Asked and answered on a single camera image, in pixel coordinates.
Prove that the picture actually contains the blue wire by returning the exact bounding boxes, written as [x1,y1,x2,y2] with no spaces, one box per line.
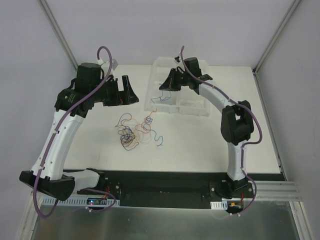
[150,90,173,104]

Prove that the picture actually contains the coloured wire bundle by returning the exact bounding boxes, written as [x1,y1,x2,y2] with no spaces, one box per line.
[114,108,165,152]

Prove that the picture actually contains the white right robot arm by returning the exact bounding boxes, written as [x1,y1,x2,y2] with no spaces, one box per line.
[159,57,254,198]

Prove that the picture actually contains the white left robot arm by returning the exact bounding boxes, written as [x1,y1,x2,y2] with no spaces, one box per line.
[19,62,139,201]

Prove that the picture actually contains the white plastic compartment tray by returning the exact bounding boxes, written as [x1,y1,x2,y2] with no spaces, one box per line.
[144,57,211,117]

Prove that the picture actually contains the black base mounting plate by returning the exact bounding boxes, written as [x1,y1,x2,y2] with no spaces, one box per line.
[76,169,260,208]

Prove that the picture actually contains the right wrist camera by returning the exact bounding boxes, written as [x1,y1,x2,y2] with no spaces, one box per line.
[174,56,181,64]

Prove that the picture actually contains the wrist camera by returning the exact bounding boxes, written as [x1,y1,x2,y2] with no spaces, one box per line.
[101,58,119,75]
[174,56,181,64]

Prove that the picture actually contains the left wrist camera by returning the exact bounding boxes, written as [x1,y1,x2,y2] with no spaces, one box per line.
[101,58,119,75]

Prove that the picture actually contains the right aluminium frame post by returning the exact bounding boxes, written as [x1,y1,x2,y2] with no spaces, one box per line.
[252,0,303,75]

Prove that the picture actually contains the aluminium frame post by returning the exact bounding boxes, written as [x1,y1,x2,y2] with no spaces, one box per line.
[252,0,303,75]
[37,0,79,71]

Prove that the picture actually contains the left white cable duct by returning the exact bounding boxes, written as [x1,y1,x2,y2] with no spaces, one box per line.
[57,196,120,208]

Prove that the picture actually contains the white cable duct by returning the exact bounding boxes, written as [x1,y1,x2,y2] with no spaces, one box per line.
[57,196,120,208]
[210,200,228,211]

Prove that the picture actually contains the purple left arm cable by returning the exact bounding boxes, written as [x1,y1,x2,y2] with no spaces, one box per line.
[32,46,118,219]

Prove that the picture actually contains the left aluminium frame post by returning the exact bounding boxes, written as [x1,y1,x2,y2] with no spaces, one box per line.
[37,0,79,71]

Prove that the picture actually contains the right white cable duct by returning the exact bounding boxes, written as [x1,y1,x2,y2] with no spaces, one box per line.
[210,200,228,211]

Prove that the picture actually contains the aluminium front rail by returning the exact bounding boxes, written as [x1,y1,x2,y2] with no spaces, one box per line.
[31,181,303,203]

